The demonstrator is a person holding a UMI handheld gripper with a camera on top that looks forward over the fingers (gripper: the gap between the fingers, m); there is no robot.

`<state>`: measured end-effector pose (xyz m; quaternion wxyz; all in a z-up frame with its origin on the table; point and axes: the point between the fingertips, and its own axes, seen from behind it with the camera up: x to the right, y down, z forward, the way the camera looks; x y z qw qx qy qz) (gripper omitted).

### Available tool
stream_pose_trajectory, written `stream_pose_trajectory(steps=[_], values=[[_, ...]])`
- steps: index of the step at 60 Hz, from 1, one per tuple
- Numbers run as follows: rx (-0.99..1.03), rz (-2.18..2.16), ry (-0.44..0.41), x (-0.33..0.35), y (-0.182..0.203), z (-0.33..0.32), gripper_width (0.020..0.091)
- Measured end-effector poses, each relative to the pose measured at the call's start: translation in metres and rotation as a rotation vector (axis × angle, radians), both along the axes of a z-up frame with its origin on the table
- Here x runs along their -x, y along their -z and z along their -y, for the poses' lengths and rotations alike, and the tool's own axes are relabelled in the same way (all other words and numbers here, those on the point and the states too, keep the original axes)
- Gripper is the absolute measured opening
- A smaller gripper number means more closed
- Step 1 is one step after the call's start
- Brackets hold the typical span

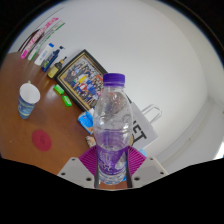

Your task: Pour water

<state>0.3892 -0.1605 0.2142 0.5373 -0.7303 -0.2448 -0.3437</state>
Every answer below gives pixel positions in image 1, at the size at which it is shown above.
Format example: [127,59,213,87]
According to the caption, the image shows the clear purple-capped water bottle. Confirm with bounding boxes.
[92,73,134,186]

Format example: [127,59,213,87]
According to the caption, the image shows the small green block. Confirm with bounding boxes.
[61,95,73,107]
[53,83,65,95]

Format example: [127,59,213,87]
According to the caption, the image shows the long white green box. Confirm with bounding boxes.
[27,21,66,61]

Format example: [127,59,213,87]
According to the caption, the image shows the small snack packet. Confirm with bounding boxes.
[85,134,98,148]

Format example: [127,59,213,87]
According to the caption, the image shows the blue painted white mug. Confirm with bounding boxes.
[17,80,41,120]

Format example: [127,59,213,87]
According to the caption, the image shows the framed group photo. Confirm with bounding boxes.
[54,49,108,112]

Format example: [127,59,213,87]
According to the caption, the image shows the white lotion bottle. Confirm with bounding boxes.
[33,42,55,67]

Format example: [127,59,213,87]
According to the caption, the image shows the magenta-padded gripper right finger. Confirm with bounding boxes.
[125,146,169,188]

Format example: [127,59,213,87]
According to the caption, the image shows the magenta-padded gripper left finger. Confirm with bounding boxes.
[57,145,100,189]

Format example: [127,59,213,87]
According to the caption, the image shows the white paper gift bag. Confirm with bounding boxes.
[128,96,163,151]

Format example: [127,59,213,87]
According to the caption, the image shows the amber pump bottle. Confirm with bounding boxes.
[47,56,68,80]

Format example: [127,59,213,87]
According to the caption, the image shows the flat round red coaster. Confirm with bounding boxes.
[31,129,53,152]

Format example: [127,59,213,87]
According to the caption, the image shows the dark blue pump bottle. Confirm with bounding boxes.
[41,45,66,73]

